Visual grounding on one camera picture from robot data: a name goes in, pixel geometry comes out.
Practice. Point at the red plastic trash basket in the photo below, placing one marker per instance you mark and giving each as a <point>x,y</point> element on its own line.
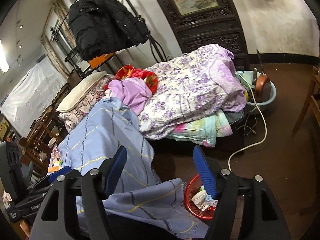
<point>193,187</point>

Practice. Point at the red patterned blanket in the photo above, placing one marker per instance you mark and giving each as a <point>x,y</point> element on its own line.
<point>128,71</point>

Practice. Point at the white tissue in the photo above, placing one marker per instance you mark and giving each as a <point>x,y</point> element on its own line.
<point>204,201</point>

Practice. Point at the light blue plastic basin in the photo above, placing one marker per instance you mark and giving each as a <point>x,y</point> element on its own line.
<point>248,79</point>

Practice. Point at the light blue bed sheet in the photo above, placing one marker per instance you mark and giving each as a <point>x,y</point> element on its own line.
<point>139,195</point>

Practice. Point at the purple floral quilt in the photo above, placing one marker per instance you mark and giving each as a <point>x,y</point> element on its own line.
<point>191,87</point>

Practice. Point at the black jacket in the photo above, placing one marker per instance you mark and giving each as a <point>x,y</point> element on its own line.
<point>104,26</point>

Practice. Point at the folded floral maroon quilt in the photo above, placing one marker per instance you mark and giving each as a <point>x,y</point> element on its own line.
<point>73,118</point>

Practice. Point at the brown pot in basin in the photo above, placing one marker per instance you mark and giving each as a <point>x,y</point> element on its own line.
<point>262,88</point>

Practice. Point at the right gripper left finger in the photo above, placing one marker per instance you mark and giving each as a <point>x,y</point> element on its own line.
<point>58,216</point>

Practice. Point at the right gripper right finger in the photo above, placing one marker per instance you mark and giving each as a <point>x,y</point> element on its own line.
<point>248,201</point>

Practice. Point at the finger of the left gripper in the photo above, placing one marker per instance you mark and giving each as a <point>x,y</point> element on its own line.
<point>50,177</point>

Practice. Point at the white curtain cloth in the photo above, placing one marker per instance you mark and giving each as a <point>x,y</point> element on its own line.
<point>32,95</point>

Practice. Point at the orange rainbow medicine box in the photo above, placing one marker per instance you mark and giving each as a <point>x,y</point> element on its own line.
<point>55,165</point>

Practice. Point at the wooden armchair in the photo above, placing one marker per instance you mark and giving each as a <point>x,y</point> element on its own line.
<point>34,146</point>

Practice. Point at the plain lilac cloth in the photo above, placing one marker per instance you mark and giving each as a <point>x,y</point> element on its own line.
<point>132,92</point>

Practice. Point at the white pillow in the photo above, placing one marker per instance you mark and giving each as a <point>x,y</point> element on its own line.
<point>79,92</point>

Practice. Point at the pastel green pink blanket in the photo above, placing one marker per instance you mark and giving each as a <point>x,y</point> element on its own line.
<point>204,131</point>

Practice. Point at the clear red plastic wrapper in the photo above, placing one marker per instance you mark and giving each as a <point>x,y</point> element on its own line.
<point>56,154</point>

